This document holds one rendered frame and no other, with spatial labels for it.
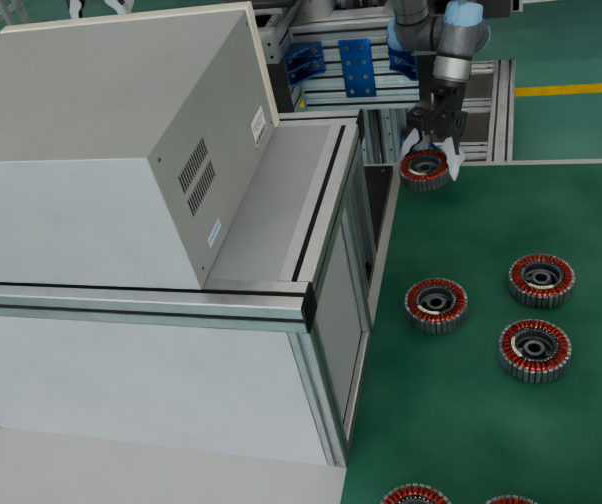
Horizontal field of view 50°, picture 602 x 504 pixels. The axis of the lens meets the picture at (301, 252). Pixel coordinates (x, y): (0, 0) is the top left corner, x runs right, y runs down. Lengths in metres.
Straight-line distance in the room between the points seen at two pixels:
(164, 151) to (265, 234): 0.21
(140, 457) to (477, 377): 0.58
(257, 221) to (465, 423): 0.46
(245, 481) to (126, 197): 0.52
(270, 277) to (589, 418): 0.55
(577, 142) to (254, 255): 2.27
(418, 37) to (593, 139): 1.59
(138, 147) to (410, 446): 0.62
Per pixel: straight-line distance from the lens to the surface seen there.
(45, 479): 1.22
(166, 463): 1.14
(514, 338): 1.13
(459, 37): 1.40
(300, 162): 0.98
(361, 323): 1.15
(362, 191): 1.16
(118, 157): 0.72
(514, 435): 1.07
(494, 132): 2.65
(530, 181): 1.50
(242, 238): 0.87
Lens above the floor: 1.66
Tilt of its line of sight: 41 degrees down
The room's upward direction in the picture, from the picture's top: 14 degrees counter-clockwise
